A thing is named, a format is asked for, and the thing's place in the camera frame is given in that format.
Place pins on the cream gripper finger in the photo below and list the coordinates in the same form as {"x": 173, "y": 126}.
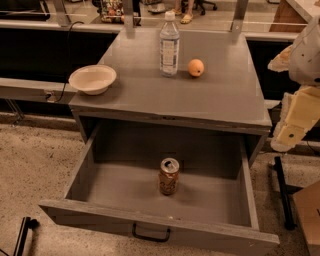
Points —
{"x": 281, "y": 62}
{"x": 299, "y": 114}

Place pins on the orange soda can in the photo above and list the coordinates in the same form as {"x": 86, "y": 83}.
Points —
{"x": 168, "y": 176}

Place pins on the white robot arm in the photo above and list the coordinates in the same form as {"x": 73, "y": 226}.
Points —
{"x": 304, "y": 63}

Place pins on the grey counter cabinet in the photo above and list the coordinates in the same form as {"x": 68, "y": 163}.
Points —
{"x": 227, "y": 96}

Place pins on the grey open drawer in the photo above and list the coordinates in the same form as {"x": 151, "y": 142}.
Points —
{"x": 115, "y": 184}

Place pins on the orange fruit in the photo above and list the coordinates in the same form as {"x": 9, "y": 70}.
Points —
{"x": 195, "y": 68}

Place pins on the cardboard box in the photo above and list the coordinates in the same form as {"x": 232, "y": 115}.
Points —
{"x": 307, "y": 202}

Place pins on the clear plastic water bottle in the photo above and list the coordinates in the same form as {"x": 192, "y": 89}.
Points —
{"x": 169, "y": 46}

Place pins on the black metal stand leg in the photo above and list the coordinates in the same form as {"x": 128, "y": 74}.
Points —
{"x": 289, "y": 221}

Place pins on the white paper bowl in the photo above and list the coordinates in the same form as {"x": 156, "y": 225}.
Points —
{"x": 92, "y": 79}

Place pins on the black drawer handle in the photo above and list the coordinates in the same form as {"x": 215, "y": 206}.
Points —
{"x": 160, "y": 235}

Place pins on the grey side rail shelf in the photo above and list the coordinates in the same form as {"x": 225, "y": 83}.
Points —
{"x": 36, "y": 91}

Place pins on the black floor bracket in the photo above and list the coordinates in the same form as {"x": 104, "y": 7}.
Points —
{"x": 27, "y": 224}

